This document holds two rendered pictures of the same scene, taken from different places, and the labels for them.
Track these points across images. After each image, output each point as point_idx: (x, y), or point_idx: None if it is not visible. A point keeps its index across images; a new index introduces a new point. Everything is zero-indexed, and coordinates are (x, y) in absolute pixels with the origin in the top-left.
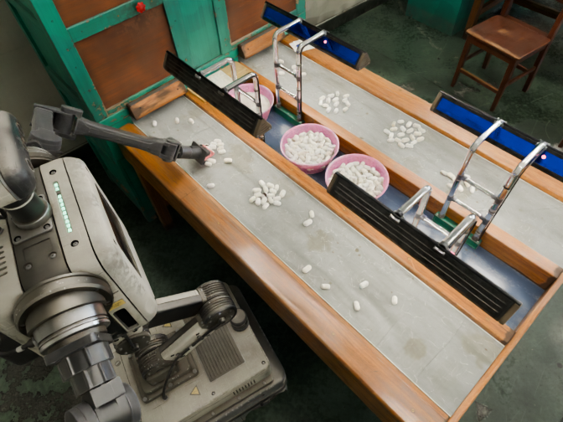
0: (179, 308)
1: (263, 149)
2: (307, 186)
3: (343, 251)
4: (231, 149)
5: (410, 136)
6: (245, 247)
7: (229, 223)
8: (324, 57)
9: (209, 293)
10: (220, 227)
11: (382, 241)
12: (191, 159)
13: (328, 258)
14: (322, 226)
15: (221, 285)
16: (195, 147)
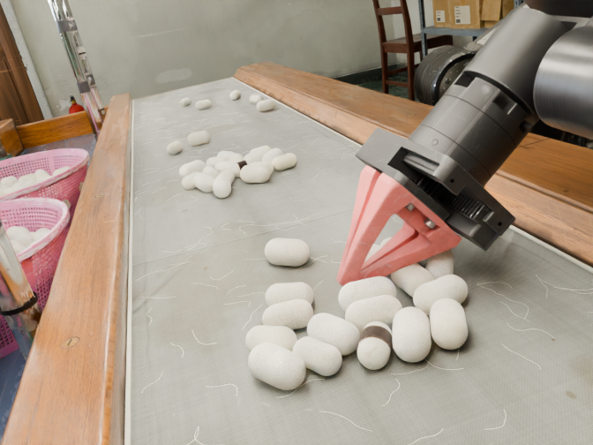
0: None
1: (95, 254)
2: (117, 168)
3: (187, 126)
4: (226, 320)
5: None
6: (359, 100)
7: (379, 116)
8: None
9: (456, 49)
10: (408, 110)
11: (119, 122)
12: (514, 301)
13: (218, 120)
14: None
15: (432, 71)
16: (435, 107)
